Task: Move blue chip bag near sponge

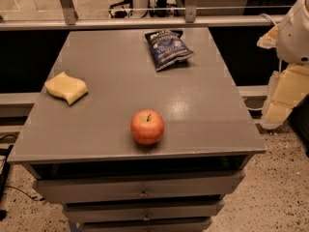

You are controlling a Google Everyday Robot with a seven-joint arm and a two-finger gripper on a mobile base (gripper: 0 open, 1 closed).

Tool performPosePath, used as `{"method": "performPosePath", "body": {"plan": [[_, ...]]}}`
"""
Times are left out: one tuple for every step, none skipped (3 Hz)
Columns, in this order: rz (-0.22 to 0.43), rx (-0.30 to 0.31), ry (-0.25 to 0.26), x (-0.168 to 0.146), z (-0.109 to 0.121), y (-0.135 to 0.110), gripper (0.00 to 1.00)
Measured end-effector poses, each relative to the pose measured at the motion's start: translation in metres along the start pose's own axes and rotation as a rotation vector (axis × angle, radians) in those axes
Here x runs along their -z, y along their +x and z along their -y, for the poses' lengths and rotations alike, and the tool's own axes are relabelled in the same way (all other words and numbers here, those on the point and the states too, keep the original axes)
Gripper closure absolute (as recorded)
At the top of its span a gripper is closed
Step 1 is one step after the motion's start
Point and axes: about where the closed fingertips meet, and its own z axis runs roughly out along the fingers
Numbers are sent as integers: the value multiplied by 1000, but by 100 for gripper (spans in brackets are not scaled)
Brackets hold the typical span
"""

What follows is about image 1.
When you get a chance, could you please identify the top grey drawer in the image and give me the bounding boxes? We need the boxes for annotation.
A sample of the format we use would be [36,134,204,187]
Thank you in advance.
[33,170,245,204]

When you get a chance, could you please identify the red apple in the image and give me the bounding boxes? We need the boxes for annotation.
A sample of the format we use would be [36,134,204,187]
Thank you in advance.
[130,109,164,145]

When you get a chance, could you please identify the white cable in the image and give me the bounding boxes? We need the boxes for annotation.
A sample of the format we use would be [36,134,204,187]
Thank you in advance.
[246,13,284,112]

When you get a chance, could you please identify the middle grey drawer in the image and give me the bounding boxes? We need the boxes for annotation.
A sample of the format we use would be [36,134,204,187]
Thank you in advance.
[64,199,224,223]

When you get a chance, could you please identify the grey drawer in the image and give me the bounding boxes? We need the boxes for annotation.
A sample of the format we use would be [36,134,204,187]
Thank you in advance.
[64,199,224,223]
[33,170,245,204]
[81,217,211,232]

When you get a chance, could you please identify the black office chair base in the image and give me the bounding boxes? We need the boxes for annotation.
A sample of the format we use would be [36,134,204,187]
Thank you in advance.
[108,0,132,18]

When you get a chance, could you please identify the yellow sponge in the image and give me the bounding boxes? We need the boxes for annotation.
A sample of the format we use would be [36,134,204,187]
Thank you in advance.
[44,72,88,105]

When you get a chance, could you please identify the grey metal railing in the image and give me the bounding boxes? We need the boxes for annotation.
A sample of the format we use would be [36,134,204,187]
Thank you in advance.
[0,0,295,31]

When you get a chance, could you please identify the blue chip bag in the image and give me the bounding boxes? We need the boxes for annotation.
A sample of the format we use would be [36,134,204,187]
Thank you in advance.
[145,30,195,72]

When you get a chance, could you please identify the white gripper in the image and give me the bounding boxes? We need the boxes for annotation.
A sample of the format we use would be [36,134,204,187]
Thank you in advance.
[257,0,309,130]

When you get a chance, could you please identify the black cable on floor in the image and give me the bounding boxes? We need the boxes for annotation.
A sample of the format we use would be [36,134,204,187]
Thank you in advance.
[0,132,46,203]

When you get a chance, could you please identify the bottom grey drawer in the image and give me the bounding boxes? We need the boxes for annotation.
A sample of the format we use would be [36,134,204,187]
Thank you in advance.
[81,217,211,232]

